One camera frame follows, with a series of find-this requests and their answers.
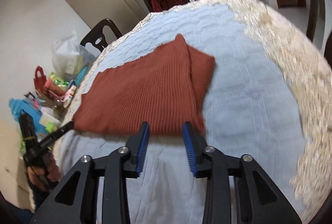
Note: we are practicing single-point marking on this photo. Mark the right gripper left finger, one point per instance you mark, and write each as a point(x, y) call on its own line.
point(96, 185)

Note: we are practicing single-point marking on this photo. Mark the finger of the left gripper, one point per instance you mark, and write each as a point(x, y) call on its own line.
point(56, 135)

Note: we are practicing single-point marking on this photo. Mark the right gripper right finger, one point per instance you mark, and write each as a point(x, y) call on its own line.
point(237, 188)

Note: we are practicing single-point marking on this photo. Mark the rust red knit sweater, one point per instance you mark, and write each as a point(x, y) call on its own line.
point(165, 88)

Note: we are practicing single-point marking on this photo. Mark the person's left hand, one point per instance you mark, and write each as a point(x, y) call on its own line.
point(35, 173)

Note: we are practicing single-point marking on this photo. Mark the green lidded jar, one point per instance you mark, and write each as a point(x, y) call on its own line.
point(50, 127)

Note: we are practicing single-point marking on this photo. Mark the white cylindrical container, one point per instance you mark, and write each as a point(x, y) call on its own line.
point(46, 119)

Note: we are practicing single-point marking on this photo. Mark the blue bag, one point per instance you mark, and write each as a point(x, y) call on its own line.
point(19, 105)

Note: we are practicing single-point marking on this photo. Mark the red gift bag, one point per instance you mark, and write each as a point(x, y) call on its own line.
point(40, 80)

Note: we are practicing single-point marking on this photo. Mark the pink and green snack box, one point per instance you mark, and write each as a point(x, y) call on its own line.
point(56, 85)

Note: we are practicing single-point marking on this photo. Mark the teal plastic hangers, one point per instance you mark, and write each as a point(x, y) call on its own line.
point(80, 76)

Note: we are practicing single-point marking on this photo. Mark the white plastic bag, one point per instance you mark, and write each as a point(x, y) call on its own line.
point(69, 57)

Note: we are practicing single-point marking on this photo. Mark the white quilted table cover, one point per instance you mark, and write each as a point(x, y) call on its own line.
point(269, 97)

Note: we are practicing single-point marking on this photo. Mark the dark wooden chair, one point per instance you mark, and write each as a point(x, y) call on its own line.
point(97, 38)

